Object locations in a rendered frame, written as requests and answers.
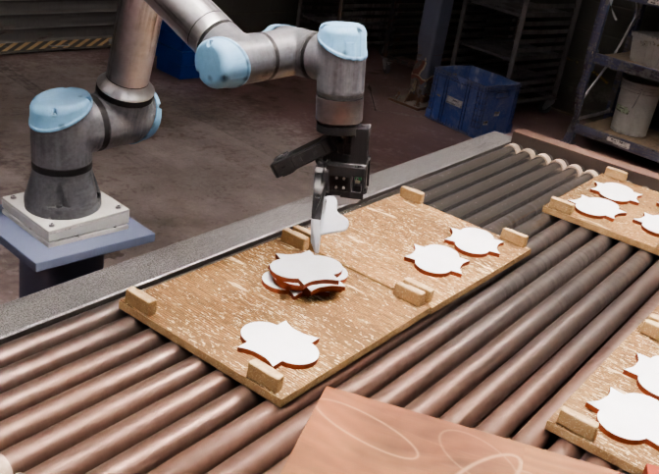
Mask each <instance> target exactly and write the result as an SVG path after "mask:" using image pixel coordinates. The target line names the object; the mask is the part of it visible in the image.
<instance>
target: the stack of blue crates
mask: <svg viewBox="0 0 659 474"><path fill-rule="evenodd" d="M158 41H160V42H158V43H157V48H156V56H157V67H156V68H157V69H158V70H160V71H162V72H165V73H167V74H169V75H171V76H173V77H175V78H177V79H199V76H200V75H199V72H197V71H196V68H195V52H194V51H193V50H192V49H191V48H190V47H189V46H188V45H187V44H186V43H185V42H184V41H183V40H182V39H181V38H180V37H179V36H178V35H177V34H176V33H175V32H174V31H173V30H172V29H171V28H170V27H169V26H168V25H167V24H166V23H165V22H164V21H162V24H161V29H160V34H159V38H158Z"/></svg>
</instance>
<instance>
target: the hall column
mask: <svg viewBox="0 0 659 474"><path fill-rule="evenodd" d="M453 3H454V0H425V5H424V10H423V14H422V20H421V25H420V30H419V35H418V54H417V60H416V63H415V66H414V68H413V71H412V74H411V83H410V88H409V91H408V94H403V95H400V92H401V91H398V92H397V94H396V95H395V96H390V97H388V98H387V99H388V100H389V101H392V102H394V103H397V104H399V105H402V106H404V107H407V108H410V109H412V110H415V111H423V110H426V109H427V107H428V106H429V102H428V101H430V97H429V95H431V87H432V82H433V77H434V72H435V67H439V66H440V65H441V60H442V55H443V50H444V45H445V40H446V36H447V32H448V27H449V22H450V17H451V12H452V7H453Z"/></svg>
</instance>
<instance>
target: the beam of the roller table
mask: <svg viewBox="0 0 659 474"><path fill-rule="evenodd" d="M511 139H512V136H510V135H507V134H504V133H501V132H496V131H494V132H489V133H486V134H484V135H481V136H478V137H475V138H472V139H469V140H467V141H464V142H461V143H458V144H455V145H452V146H450V147H447V148H444V149H441V150H438V151H435V152H433V153H431V154H428V155H425V156H422V157H419V158H416V159H414V160H411V161H408V162H405V163H402V164H399V165H397V166H394V167H391V168H388V169H385V170H382V171H379V172H377V173H374V174H371V175H370V177H369V186H367V188H368V189H367V193H366V194H364V197H363V200H361V199H359V202H357V203H352V204H343V205H337V212H340V211H343V210H345V209H348V208H350V207H353V206H356V205H358V204H361V203H363V202H366V201H368V200H371V199H373V198H376V197H379V196H381V195H384V194H386V193H389V192H391V191H394V190H396V189H399V188H401V187H402V186H404V185H405V186H406V185H408V184H412V183H415V182H417V181H420V180H422V179H425V178H427V177H430V176H433V175H435V174H438V173H440V172H443V171H445V170H448V169H450V168H453V167H456V166H458V165H461V164H463V163H466V162H468V161H471V160H473V159H476V158H478V157H481V156H483V155H485V154H488V153H490V152H493V151H495V150H498V149H500V148H503V147H504V146H505V145H507V144H510V143H511ZM312 204H313V195H310V196H308V197H305V198H302V199H299V200H296V201H293V202H291V203H288V204H285V205H282V206H280V207H277V208H274V209H272V210H269V211H266V212H263V213H260V214H257V215H255V216H252V217H249V218H246V219H243V220H240V221H238V222H235V223H232V224H229V225H226V226H223V227H220V228H218V229H215V230H212V231H210V232H207V233H204V234H202V235H199V236H196V237H191V238H188V239H186V240H183V241H180V242H177V243H174V244H171V245H168V246H166V247H163V248H160V249H157V250H154V251H151V252H149V253H146V254H143V255H140V256H137V257H134V258H132V259H129V260H127V261H124V262H121V263H118V264H116V265H113V266H110V267H107V268H104V269H101V270H98V271H96V272H93V273H90V274H87V275H84V276H81V277H79V278H76V279H73V280H70V281H67V282H64V283H62V284H59V285H57V286H54V287H51V288H48V289H45V290H41V291H38V292H35V293H32V294H29V295H27V296H24V297H21V298H18V299H15V300H12V301H10V302H7V303H4V304H1V305H0V345H1V344H3V343H6V342H10V341H12V340H15V339H18V338H20V337H23V336H25V335H28V334H30V333H33V332H35V331H38V330H41V329H43V328H46V327H48V326H51V325H53V324H56V323H58V322H61V321H63V320H66V319H69V318H71V317H74V316H76V315H78V314H80V313H83V312H85V311H88V310H90V309H93V308H96V307H98V306H101V305H103V304H106V303H108V302H111V301H113V300H116V299H118V298H121V297H124V296H126V290H127V288H130V287H136V288H137V289H139V290H143V289H146V288H148V287H151V286H153V285H156V284H158V283H161V282H163V281H165V280H167V279H170V278H173V277H175V276H178V275H180V274H183V273H185V272H188V271H190V270H193V269H195V268H198V267H201V266H203V265H206V264H208V263H211V262H213V261H216V260H218V259H221V258H224V257H226V256H229V255H231V254H234V253H235V252H238V251H240V250H243V249H245V248H248V247H251V246H253V245H256V244H258V243H261V242H263V241H266V240H268V239H271V238H273V237H278V236H280V235H281V234H282V230H283V229H285V228H290V229H292V230H293V226H297V225H298V226H301V227H303V226H306V225H308V224H311V220H312V218H311V216H312Z"/></svg>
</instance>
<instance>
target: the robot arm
mask: <svg viewBox="0 0 659 474"><path fill-rule="evenodd" d="M162 21H164V22H165V23H166V24H167V25H168V26H169V27H170V28H171V29H172V30H173V31H174V32H175V33H176V34H177V35H178V36H179V37H180V38H181V39H182V40H183V41H184V42H185V43H186V44H187V45H188V46H189V47H190V48H191V49H192V50H193V51H194V52H195V68H196V71H197V72H199V75H200V76H199V77H200V79H201V80H202V81H203V82H204V83H205V84H206V85H207V86H209V87H211V88H215V89H220V88H237V87H240V86H242V85H245V84H249V83H254V82H259V81H265V80H271V79H280V78H285V77H290V76H298V77H302V78H306V79H313V80H316V81H317V93H316V94H317V95H316V120H317V127H316V130H317V132H320V133H323V134H324V135H323V136H321V137H319V138H317V139H315V140H313V141H310V142H308V143H306V144H304V145H302V146H300V147H298V148H296V149H294V150H292V151H290V152H288V151H286V152H284V153H281V154H280V155H279V156H277V157H276V158H275V159H274V162H273V163H272V164H271V165H270V167H271V169H272V171H273V173H274V174H275V176H276V178H279V177H281V176H283V177H285V176H287V175H290V174H292V173H293V172H295V171H296V170H297V169H298V168H300V167H302V166H305V165H307V164H309V163H311V162H313V161H315V162H316V163H317V165H316V168H315V178H314V193H313V204H312V216H311V218H312V220H311V243H312V246H313V249H314V251H315V253H319V250H320V242H321V236H322V235H328V234H334V233H340V232H344V231H346V230H347V229H348V226H349V221H348V219H347V218H345V217H343V216H342V215H340V214H339V213H338V212H337V205H343V204H352V203H357V202H359V199H361V200H363V197H364V191H366V188H367V186H369V177H370V163H371V156H369V142H370V134H371V130H372V124H361V122H362V120H363V106H364V88H365V72H366V58H367V57H368V51H367V31H366V29H365V28H364V27H363V26H362V25H360V24H357V23H351V22H339V21H336V22H325V23H322V24H321V25H320V27H319V31H313V30H309V29H305V28H300V27H296V26H291V25H270V26H267V28H266V29H264V30H263V31H260V32H252V33H245V32H243V31H242V30H241V29H240V28H239V27H238V26H237V25H236V24H235V23H234V22H233V21H232V20H231V19H230V18H229V17H228V16H227V15H226V14H225V13H224V12H223V11H222V10H221V9H220V8H219V7H218V6H217V5H216V4H215V3H214V2H213V1H212V0H119V5H118V11H117V15H116V21H115V27H114V32H113V38H112V44H111V49H110V55H109V60H108V66H107V72H105V73H102V74H101V75H100V76H99V77H98V78H97V82H96V87H95V91H94V92H93V93H89V92H88V91H86V90H85V89H82V88H78V87H68V88H64V87H57V88H52V89H49V90H46V91H43V92H41V93H39V94H37V95H36V96H35V97H34V98H33V99H32V101H31V103H30V105H29V118H28V125H29V129H30V151H31V173H30V176H29V180H28V183H27V187H26V190H25V194H24V204H25V210H26V211H27V212H29V213H30V214H32V215H34V216H36V217H39V218H43V219H49V220H74V219H80V218H84V217H87V216H90V215H92V214H94V213H95V212H97V211H98V210H99V209H100V207H101V205H102V199H101V191H100V189H99V186H98V183H97V181H96V179H95V176H94V173H93V170H92V153H93V152H96V151H101V150H105V149H109V148H114V147H118V146H122V145H126V144H135V143H138V142H140V141H141V140H145V139H147V138H149V137H151V136H152V135H153V134H154V133H155V132H156V131H157V129H158V128H159V126H160V123H161V118H162V109H161V108H160V107H159V105H160V104H161V102H160V99H159V97H158V95H157V93H156V92H155V88H154V86H153V85H152V83H151V82H150V76H151V71H152V67H153V62H154V57H155V52H156V48H157V43H158V38H159V34H160V29H161V24H162ZM341 137H343V138H341Z"/></svg>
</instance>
